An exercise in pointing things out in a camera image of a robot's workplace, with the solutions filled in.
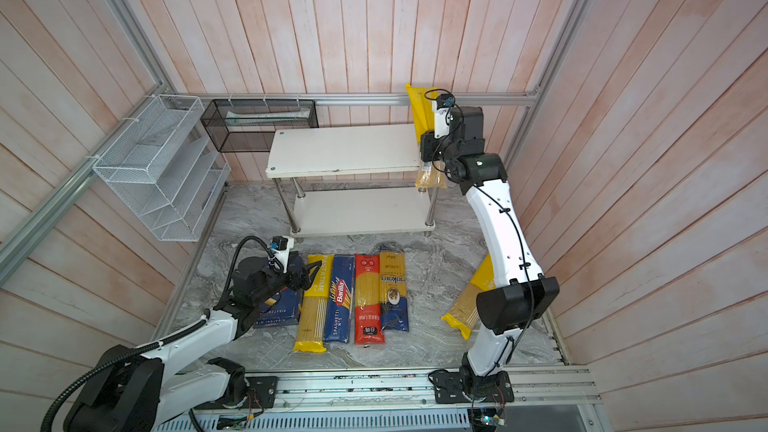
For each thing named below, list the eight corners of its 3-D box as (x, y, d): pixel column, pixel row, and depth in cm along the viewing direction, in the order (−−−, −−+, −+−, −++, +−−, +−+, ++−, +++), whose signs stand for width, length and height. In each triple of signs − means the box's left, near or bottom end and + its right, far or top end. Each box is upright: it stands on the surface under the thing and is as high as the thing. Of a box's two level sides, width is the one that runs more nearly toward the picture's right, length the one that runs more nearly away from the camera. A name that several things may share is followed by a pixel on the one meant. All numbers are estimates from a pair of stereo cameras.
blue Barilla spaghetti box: (325, 342, 83) (323, 338, 80) (334, 260, 99) (332, 255, 97) (351, 342, 83) (351, 338, 80) (356, 260, 99) (355, 255, 97)
